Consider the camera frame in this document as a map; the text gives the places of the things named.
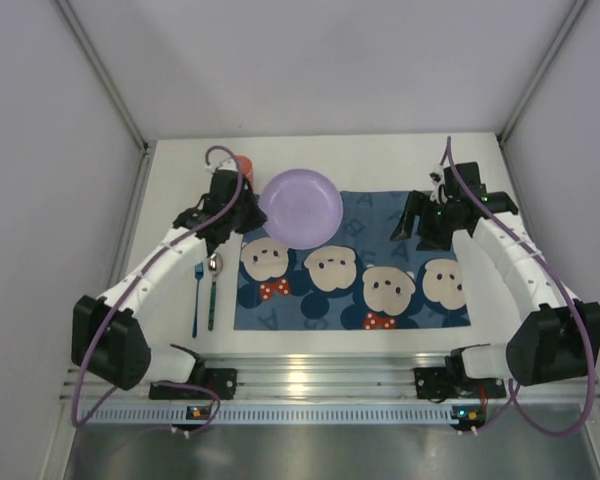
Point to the blue cartoon mouse placemat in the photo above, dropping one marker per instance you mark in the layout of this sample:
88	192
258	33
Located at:
359	280

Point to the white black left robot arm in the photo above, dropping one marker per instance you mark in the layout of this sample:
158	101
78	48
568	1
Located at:
109	332

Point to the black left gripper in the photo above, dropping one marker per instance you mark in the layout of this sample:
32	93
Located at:
241	215

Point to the aluminium mounting rail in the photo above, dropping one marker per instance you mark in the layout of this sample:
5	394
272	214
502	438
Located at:
321	378

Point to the purple plastic plate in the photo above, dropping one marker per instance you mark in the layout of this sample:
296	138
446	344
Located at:
304	209

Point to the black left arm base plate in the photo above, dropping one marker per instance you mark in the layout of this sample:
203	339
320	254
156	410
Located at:
223	381

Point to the green handled steel spoon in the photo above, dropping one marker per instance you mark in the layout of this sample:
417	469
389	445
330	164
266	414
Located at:
215	267

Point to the salmon plastic cup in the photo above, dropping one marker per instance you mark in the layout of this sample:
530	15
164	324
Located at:
246	167

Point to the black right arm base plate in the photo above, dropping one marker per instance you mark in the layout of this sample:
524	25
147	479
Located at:
436	384

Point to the blue metal fork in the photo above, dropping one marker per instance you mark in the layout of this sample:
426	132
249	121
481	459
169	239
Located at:
198	275

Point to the perforated grey cable duct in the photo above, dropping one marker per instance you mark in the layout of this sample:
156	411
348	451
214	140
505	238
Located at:
154	413

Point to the aluminium frame post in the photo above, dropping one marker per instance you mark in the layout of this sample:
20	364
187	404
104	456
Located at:
77	31
550	53

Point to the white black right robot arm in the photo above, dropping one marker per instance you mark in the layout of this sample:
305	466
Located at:
559	335

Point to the right aluminium frame post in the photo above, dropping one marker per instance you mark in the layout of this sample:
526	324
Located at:
550	53

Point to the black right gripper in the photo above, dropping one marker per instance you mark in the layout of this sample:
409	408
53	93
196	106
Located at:
419	220

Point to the left aluminium frame post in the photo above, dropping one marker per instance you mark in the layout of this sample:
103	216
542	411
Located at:
77	31

